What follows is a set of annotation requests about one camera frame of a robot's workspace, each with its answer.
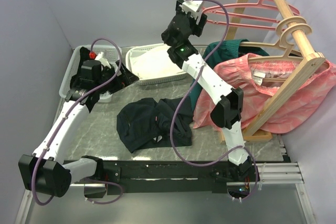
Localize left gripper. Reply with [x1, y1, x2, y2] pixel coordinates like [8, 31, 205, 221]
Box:
[95, 60, 139, 94]

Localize dark navy shorts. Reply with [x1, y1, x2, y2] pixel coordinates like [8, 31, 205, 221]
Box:
[117, 97, 193, 153]

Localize pink hanger front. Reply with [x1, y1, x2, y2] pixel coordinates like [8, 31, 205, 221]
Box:
[201, 0, 300, 31]

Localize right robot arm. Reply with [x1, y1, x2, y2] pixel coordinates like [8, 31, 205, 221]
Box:
[161, 0, 253, 182]

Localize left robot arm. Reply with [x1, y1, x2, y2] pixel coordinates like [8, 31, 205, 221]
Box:
[18, 60, 129, 198]

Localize green shorts on rack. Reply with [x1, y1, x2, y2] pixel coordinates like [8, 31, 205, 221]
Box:
[190, 39, 270, 109]

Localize beige wooden hanger rear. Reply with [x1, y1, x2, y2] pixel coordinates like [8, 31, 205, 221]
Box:
[239, 15, 308, 58]

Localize beige wooden hanger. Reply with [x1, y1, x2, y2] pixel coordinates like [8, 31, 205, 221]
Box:
[248, 22, 330, 71]
[239, 15, 308, 58]

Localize pink patterned shorts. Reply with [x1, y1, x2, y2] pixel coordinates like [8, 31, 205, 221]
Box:
[193, 52, 336, 133]

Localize beige wooden hanger front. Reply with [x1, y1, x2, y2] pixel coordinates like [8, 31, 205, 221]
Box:
[248, 22, 330, 71]

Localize grey plastic basket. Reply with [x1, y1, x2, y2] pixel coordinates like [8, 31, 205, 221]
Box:
[59, 45, 122, 103]

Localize white cloth in basket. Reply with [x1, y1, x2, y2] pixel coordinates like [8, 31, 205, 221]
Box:
[129, 44, 184, 80]

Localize white plastic basket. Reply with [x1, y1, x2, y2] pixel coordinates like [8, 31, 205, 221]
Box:
[125, 44, 187, 85]

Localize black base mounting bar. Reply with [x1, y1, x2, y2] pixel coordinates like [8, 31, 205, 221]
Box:
[72, 159, 260, 196]

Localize wooden clothes rack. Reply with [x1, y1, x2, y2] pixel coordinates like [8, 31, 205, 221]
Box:
[242, 0, 326, 138]

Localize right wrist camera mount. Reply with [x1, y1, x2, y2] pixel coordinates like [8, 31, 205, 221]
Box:
[181, 0, 203, 20]

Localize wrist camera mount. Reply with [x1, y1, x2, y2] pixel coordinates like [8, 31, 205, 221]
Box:
[89, 51, 114, 70]
[181, 0, 203, 20]

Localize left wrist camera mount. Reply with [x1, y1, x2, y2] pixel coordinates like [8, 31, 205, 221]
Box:
[89, 51, 114, 70]

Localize black drawstring garment in basket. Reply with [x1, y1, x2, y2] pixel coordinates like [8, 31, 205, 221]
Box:
[78, 47, 91, 69]

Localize aluminium frame rail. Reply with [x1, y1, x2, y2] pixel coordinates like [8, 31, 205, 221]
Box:
[15, 163, 316, 223]

